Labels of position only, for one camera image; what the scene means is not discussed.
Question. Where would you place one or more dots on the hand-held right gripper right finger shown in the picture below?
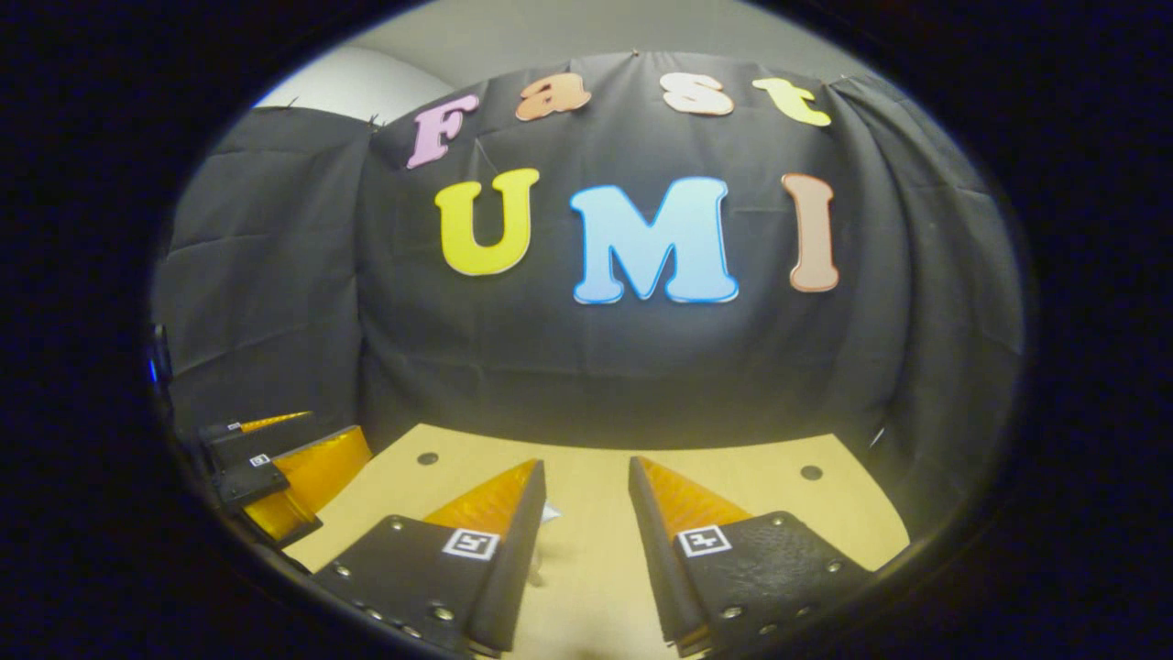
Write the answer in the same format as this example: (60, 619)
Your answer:
(655, 559)

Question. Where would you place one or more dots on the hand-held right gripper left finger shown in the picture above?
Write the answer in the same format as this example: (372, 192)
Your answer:
(513, 559)

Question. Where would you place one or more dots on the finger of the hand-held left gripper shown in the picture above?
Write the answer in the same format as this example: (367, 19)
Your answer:
(266, 438)
(321, 467)

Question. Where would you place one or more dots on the white toothpaste tube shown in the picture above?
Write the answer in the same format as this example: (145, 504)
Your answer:
(550, 513)

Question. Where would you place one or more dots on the light wooden desktop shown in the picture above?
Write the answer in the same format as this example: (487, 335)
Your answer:
(586, 477)

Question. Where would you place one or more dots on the black backdrop cloth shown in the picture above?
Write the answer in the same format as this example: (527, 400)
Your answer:
(596, 367)

